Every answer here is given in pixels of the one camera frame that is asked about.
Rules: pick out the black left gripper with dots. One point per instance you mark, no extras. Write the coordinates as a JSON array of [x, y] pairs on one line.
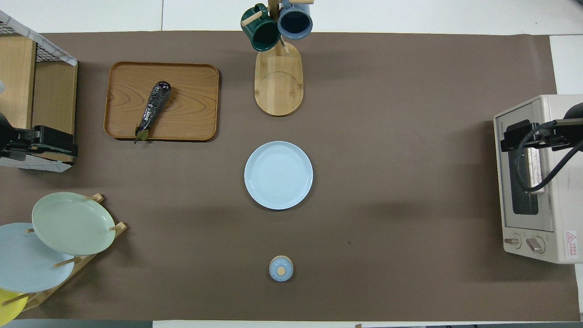
[[54, 142]]

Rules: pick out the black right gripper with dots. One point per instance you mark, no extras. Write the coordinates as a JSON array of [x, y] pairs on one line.
[[519, 134]]

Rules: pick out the glass oven door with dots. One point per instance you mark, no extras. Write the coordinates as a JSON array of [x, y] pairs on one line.
[[524, 200]]

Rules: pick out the dark purple eggplant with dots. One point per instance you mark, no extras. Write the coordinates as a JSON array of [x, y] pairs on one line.
[[154, 105]]

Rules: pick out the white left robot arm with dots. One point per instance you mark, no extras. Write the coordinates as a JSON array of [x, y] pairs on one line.
[[7, 132]]

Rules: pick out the beige toaster oven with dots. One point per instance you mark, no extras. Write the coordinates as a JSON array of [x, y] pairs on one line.
[[565, 205]]

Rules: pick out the silver oven knob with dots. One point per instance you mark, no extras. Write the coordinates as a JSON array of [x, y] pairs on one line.
[[535, 245], [512, 241]]

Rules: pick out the pale green plate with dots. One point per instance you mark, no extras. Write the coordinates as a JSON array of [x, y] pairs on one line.
[[73, 223]]

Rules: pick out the wooden plate rack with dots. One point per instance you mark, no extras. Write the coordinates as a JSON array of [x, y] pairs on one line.
[[119, 227]]

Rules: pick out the light blue racked plate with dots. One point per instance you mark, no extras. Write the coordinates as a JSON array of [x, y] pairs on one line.
[[25, 264]]

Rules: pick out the brown table mat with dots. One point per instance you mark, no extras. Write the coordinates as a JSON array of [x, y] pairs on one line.
[[387, 136]]

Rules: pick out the rectangular wooden tray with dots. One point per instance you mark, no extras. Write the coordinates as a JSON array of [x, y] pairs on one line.
[[191, 105]]

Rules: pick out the yellow plate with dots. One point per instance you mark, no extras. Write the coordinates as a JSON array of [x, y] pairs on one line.
[[8, 310]]

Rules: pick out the wooden mug tree stand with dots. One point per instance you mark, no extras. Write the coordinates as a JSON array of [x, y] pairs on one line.
[[278, 86]]

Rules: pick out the dark green mug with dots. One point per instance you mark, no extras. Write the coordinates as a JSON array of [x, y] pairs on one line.
[[263, 33]]

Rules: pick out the blue mug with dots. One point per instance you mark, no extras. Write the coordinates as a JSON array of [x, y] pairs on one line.
[[295, 22]]

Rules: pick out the small blue bell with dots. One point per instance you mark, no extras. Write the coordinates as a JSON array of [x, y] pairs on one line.
[[281, 269]]

